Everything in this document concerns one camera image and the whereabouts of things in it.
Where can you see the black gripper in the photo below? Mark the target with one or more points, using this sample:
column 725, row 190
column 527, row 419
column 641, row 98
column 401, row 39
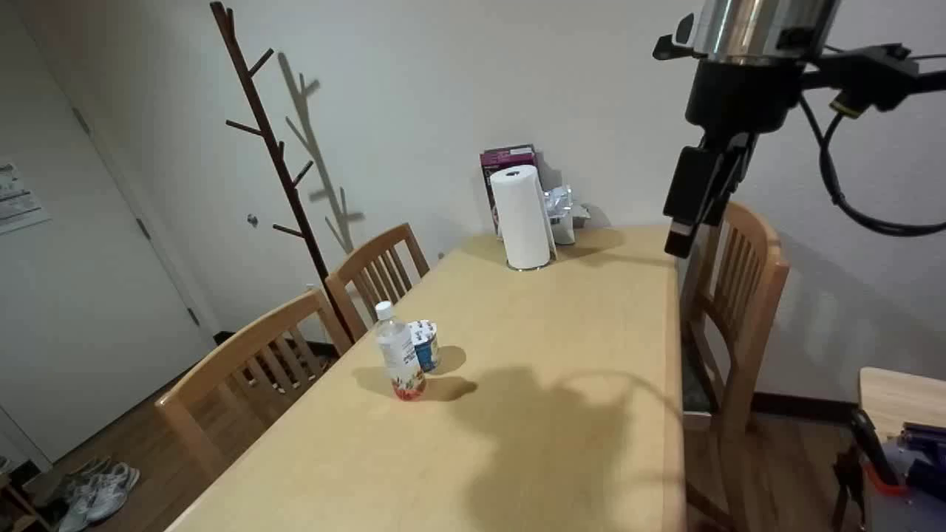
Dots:
column 744, row 95

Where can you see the clear plastic bottle white cap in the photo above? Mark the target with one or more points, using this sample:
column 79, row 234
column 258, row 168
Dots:
column 401, row 356

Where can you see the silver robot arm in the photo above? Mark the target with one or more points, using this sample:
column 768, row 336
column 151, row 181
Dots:
column 759, row 25

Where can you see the wooden slat-back chair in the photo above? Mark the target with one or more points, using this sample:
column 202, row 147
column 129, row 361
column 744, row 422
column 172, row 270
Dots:
column 381, row 267
column 744, row 298
column 248, row 358

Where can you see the clear plastic bag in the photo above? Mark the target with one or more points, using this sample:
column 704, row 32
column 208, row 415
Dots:
column 567, row 211

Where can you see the white paper towel roll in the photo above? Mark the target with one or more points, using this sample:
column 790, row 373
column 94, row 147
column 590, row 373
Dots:
column 522, row 218

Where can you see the purple box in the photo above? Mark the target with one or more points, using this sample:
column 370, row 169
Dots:
column 508, row 156

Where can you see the small wooden side table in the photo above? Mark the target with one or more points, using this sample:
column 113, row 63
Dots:
column 902, row 395

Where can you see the black and red tool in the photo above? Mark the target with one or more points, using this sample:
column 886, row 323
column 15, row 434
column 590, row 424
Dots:
column 868, row 463

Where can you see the purple blue item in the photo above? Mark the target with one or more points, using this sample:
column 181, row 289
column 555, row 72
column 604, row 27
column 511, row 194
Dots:
column 926, row 460

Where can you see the dark brown coat rack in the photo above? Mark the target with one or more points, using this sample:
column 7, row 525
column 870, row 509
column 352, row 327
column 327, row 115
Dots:
column 283, row 168

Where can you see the white door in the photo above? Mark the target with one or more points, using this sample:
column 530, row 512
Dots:
column 79, row 327

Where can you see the white sneaker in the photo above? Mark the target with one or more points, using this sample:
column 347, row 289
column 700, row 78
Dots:
column 79, row 509
column 113, row 486

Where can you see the dark low stool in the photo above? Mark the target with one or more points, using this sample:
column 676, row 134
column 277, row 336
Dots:
column 20, row 499

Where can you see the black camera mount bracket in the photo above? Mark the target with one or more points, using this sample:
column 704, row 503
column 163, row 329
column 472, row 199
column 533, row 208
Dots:
column 868, row 75

